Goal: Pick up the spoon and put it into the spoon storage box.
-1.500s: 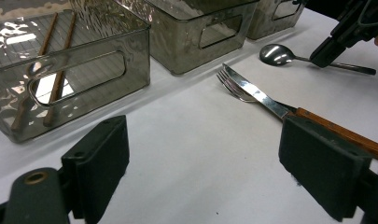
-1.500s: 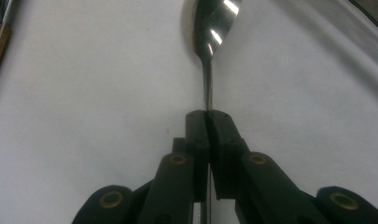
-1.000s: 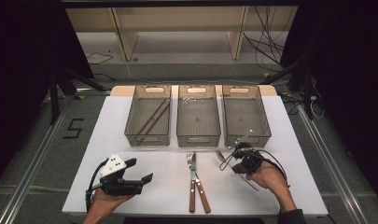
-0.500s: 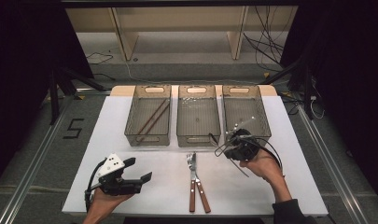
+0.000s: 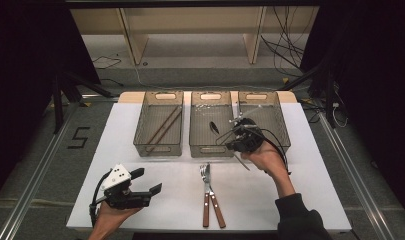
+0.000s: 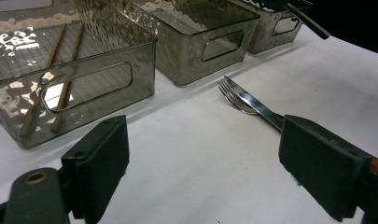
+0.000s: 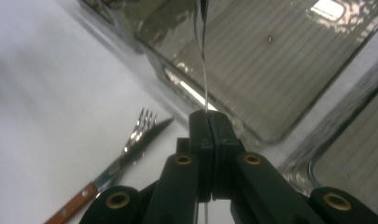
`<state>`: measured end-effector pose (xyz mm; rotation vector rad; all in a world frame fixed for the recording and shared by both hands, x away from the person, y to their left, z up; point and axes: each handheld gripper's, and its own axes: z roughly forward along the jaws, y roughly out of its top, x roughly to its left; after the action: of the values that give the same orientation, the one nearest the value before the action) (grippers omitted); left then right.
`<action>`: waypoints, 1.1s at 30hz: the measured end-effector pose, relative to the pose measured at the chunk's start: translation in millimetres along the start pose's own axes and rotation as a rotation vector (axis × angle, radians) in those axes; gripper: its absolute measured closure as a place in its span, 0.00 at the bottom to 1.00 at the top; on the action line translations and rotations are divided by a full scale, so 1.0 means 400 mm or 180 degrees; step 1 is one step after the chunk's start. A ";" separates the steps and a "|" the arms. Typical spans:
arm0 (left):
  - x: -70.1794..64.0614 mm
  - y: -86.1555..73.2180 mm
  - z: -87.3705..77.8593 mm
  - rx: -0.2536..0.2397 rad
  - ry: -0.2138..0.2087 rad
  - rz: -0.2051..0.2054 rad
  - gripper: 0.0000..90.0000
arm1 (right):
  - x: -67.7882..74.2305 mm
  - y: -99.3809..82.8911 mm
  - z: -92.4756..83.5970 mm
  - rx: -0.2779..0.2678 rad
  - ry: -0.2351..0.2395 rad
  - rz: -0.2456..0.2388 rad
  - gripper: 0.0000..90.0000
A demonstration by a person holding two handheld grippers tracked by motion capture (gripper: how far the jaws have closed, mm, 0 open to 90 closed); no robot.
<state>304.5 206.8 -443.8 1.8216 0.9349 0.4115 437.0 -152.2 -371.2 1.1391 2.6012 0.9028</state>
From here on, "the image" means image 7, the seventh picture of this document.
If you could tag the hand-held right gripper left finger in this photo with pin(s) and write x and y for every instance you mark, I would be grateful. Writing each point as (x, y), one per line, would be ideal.
(202, 140)

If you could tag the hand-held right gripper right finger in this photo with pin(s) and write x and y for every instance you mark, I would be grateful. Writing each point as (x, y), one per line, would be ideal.
(224, 146)

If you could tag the long metal spoon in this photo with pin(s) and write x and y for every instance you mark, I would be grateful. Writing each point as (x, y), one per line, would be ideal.
(205, 93)

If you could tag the clear smoky plastic bin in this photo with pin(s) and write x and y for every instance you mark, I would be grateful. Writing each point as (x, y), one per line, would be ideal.
(357, 149)
(270, 77)
(99, 7)

